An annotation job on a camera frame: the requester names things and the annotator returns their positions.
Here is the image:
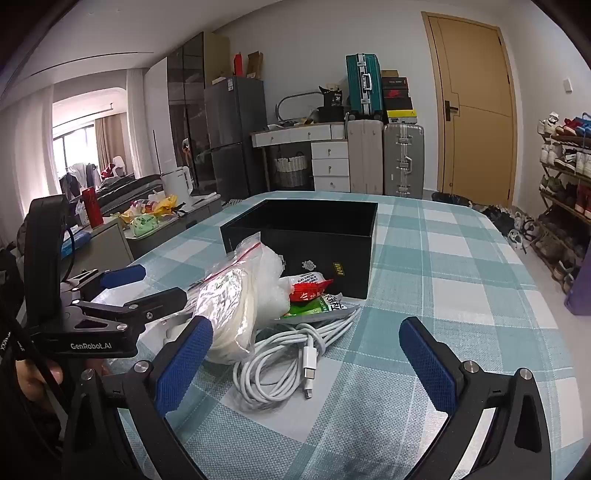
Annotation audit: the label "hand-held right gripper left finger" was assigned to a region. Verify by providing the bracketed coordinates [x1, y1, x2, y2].
[62, 316, 214, 480]

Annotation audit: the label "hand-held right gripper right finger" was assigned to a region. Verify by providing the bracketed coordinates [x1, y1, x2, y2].
[399, 316, 552, 480]

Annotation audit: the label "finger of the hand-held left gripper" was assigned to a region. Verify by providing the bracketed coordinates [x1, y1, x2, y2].
[62, 264, 147, 296]
[71, 287, 188, 329]

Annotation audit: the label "clear zip bag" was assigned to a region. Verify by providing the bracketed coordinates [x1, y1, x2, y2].
[185, 234, 287, 365]

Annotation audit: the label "white charging cable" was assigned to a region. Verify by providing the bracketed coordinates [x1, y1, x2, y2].
[233, 307, 363, 414]

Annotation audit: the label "large green medicine packet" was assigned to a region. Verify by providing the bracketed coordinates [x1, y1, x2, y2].
[279, 293, 349, 320]

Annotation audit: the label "red snack packet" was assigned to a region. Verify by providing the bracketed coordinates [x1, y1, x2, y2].
[290, 278, 334, 303]

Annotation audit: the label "black cardboard box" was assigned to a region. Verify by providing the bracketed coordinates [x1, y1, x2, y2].
[220, 198, 379, 301]

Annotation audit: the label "person's left hand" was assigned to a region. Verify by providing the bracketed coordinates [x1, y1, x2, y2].
[16, 357, 64, 403]

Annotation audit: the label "grey side cabinet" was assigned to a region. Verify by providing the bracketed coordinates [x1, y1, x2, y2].
[60, 194, 222, 278]

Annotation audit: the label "green plastic bag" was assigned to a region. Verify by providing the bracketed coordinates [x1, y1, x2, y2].
[129, 212, 160, 238]

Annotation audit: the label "red bottle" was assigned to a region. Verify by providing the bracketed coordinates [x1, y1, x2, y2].
[81, 187, 102, 228]

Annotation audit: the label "yellow plastic bag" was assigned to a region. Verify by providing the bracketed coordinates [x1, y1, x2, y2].
[148, 194, 178, 217]

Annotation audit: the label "hanging clothes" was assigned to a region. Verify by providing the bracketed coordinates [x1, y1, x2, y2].
[58, 161, 100, 199]

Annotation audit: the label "teal checked tablecloth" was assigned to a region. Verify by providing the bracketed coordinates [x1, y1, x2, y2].
[117, 190, 585, 480]

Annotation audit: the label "white electric kettle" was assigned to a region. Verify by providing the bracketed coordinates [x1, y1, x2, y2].
[160, 166, 191, 206]

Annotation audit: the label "beige curtain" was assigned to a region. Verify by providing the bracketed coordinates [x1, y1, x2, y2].
[95, 115, 127, 178]

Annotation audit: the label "white curtain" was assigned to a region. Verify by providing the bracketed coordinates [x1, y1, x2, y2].
[126, 69, 148, 178]

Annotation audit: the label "pile of floor shoes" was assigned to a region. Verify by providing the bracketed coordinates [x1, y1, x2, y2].
[471, 203, 536, 254]

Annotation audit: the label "purple bag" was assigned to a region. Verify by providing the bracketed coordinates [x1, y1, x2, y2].
[564, 263, 591, 317]

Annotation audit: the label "black bag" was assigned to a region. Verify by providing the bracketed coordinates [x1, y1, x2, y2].
[431, 191, 472, 206]

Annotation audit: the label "wicker basket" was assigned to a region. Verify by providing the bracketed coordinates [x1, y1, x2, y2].
[274, 155, 308, 188]

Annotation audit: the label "dark glass cabinet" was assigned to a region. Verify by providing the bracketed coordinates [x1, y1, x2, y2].
[167, 32, 206, 195]

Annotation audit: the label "grey refrigerator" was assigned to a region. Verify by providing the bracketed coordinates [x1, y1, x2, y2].
[204, 76, 267, 204]

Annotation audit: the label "wooden shoe rack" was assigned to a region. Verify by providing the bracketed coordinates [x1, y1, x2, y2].
[531, 111, 591, 296]

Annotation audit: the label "silver suitcase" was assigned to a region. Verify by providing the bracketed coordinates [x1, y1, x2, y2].
[383, 122, 426, 199]

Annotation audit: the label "white desk with drawers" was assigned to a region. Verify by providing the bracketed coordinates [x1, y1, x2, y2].
[250, 122, 352, 192]

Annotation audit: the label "beige suitcase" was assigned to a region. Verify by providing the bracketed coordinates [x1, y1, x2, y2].
[347, 119, 385, 195]

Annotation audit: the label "tan wooden door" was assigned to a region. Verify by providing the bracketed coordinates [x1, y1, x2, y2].
[422, 11, 517, 208]

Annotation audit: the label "tall beige cardboard box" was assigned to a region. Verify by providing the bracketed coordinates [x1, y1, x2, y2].
[203, 32, 230, 86]

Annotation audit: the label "rows of shoes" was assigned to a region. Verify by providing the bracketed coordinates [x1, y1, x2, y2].
[536, 111, 591, 282]

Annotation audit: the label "black printed carton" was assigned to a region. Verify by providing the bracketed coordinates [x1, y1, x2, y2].
[320, 84, 346, 109]

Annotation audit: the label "teal suitcase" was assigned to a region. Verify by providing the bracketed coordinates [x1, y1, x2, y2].
[346, 53, 384, 118]

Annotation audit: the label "curved metal rail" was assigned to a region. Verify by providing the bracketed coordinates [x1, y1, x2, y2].
[276, 91, 324, 125]

